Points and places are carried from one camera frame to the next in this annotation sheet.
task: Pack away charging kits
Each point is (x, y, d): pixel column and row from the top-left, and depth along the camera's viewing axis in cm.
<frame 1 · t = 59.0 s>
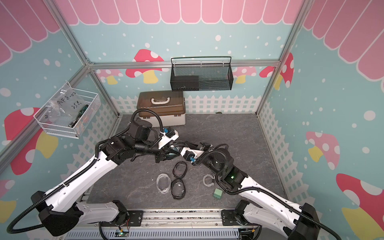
left hand: (176, 153, 66), fingers open
right hand: (187, 140, 66), fingers closed
brown lid storage box: (169, 105, 99), point 22 cm above the table
green charger cube lower: (217, 193, 82), point 2 cm above the table

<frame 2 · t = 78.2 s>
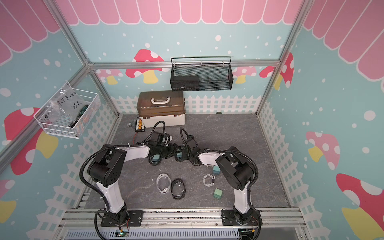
left hand: (179, 154, 95), fingers open
right hand: (183, 153, 97), fingers closed
black yellow charger board: (139, 126, 114), on the table
the other named things where they were.

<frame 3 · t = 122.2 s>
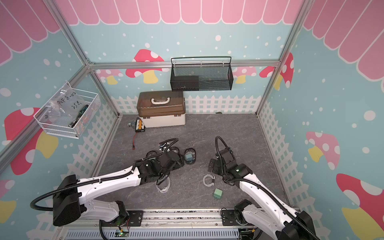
left hand: (179, 161, 80), fingers open
right hand: (214, 166, 82), fingers open
the named things where they were.

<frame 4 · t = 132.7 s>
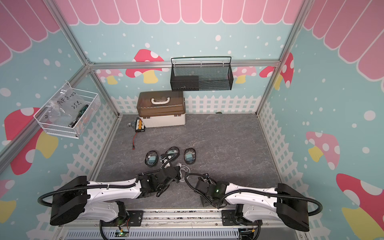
left hand: (181, 170, 82), fingers closed
right hand: (206, 199, 80), fingers open
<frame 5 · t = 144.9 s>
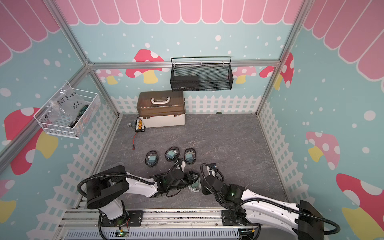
left hand: (197, 180, 84), fingers open
right hand: (202, 182, 81), fingers open
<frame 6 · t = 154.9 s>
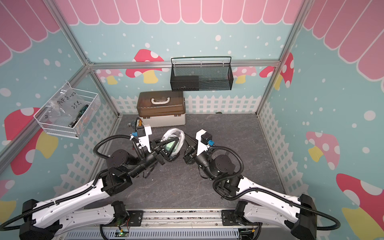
left hand: (178, 141, 55), fingers open
right hand: (182, 135, 58), fingers closed
